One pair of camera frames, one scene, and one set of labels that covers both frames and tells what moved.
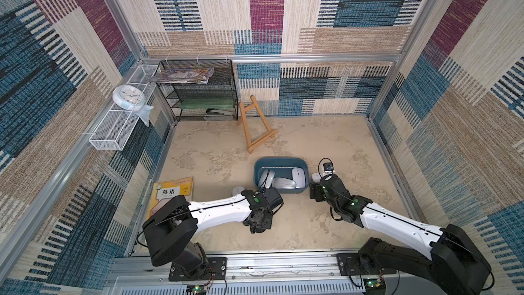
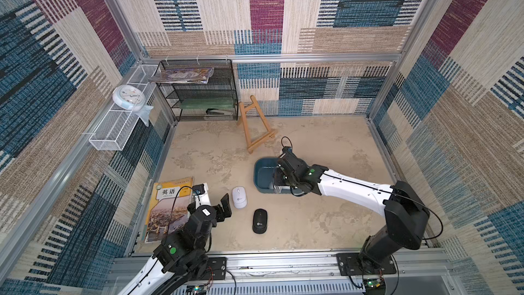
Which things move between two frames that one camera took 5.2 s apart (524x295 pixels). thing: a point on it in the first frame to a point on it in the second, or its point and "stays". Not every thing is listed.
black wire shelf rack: x=215 y=100 stays
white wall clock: x=129 y=97 stays
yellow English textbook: x=165 y=191 stays
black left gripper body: x=263 y=222 to x=199 y=245
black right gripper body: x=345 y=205 to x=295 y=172
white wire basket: x=114 y=130 stays
